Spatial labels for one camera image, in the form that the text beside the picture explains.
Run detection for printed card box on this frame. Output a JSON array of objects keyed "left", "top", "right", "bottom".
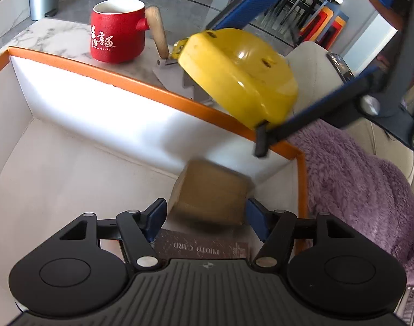
[{"left": 154, "top": 229, "right": 252, "bottom": 261}]

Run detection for beige chair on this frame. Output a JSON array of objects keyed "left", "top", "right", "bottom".
[{"left": 288, "top": 42, "right": 414, "bottom": 191}]

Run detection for red mug with wooden handle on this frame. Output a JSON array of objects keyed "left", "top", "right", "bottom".
[{"left": 90, "top": 0, "right": 171, "bottom": 64}]

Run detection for purple fleece robe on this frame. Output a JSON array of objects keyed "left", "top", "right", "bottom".
[{"left": 288, "top": 119, "right": 414, "bottom": 326}]

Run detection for orange red chairs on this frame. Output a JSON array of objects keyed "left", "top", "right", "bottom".
[{"left": 299, "top": 1, "right": 349, "bottom": 50}]

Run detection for dark flat object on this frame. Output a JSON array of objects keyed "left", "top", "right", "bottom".
[{"left": 326, "top": 52, "right": 354, "bottom": 84}]

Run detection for yellow plastic object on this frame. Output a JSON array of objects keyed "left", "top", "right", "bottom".
[{"left": 172, "top": 27, "right": 299, "bottom": 130}]

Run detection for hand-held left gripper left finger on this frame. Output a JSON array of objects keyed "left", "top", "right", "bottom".
[{"left": 59, "top": 198, "right": 168, "bottom": 268}]

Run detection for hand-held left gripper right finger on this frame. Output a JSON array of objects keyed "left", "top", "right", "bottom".
[{"left": 246, "top": 197, "right": 356, "bottom": 268}]

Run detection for orange cardboard box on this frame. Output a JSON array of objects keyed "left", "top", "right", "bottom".
[{"left": 0, "top": 47, "right": 309, "bottom": 315}]

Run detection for brown cardboard box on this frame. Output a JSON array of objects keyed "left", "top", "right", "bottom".
[{"left": 169, "top": 159, "right": 256, "bottom": 227}]

